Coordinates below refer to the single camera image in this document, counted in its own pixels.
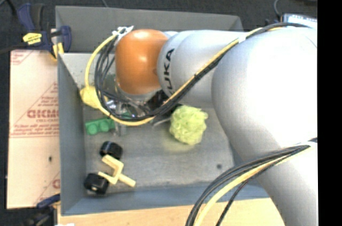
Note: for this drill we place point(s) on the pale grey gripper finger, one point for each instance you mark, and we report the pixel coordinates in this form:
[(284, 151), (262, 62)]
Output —
[(118, 129), (124, 129)]

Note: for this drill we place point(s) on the green toy brick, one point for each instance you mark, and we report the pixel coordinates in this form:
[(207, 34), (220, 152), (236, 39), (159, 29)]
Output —
[(98, 126)]

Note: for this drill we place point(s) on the black toy wheel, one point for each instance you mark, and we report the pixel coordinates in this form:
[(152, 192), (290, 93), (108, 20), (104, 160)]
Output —
[(111, 149), (96, 183)]

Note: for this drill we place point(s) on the yellow soft lump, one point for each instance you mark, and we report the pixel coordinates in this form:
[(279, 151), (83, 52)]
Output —
[(88, 96)]

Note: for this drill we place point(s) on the grey metal bin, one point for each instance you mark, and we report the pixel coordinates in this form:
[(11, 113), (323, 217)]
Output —
[(165, 166)]

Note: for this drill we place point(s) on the light green mesh sponge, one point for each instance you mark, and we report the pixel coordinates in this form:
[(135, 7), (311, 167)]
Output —
[(188, 125)]

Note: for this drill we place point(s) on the brown cardboard board, red print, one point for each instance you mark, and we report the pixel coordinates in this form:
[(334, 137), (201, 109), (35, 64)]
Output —
[(32, 123)]

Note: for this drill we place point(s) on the cream plastic bracket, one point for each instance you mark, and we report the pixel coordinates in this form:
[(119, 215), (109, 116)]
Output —
[(115, 167)]

